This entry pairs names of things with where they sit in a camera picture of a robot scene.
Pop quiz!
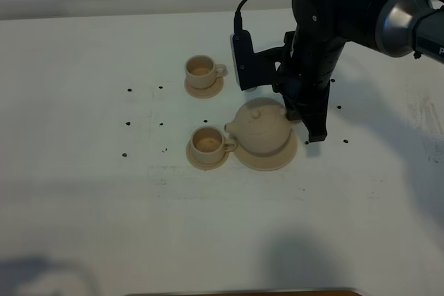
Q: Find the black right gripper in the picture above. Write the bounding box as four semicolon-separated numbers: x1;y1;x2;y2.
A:
279;25;347;143

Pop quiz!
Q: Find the beige ceramic teapot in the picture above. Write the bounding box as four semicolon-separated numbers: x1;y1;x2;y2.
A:
224;98;291;155

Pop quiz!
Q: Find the large beige teapot saucer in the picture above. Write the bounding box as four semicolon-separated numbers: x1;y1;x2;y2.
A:
234;130;298;171

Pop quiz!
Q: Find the beige cup saucer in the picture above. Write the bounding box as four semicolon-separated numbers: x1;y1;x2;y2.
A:
184;78;224;99
186;141;230;171

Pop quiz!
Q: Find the near beige cup saucer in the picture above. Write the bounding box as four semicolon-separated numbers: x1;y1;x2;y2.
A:
186;141;230;171

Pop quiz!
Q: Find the beige teacup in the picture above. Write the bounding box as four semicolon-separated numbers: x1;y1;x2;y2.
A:
185;55;228;89
189;126;238;165

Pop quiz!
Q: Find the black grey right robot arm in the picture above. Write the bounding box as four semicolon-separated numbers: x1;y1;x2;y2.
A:
277;0;443;142

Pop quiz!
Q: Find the far beige cup saucer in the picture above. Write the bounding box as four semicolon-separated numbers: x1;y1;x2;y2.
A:
184;78;224;99

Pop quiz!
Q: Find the far beige teacup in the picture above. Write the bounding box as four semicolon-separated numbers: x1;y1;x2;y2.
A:
185;55;228;89

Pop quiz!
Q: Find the near beige teacup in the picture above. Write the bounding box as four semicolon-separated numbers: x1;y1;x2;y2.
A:
189;126;238;165

